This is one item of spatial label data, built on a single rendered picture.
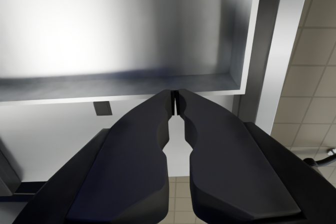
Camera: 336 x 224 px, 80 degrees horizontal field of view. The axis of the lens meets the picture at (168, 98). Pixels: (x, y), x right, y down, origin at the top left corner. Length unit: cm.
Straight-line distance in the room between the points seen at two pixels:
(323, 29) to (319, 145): 84
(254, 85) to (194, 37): 7
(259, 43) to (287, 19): 4
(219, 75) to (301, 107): 133
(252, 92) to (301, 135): 148
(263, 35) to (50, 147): 25
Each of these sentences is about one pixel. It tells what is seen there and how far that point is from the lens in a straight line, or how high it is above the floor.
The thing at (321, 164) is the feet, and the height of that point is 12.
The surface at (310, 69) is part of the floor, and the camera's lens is 139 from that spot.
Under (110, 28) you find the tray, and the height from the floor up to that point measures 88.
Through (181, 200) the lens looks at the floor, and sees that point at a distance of 195.
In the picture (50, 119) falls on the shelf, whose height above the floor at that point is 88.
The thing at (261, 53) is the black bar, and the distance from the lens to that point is 18.
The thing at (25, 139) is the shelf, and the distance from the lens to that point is 29.
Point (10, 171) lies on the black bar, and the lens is 33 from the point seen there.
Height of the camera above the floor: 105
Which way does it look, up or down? 60 degrees down
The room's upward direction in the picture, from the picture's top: 180 degrees counter-clockwise
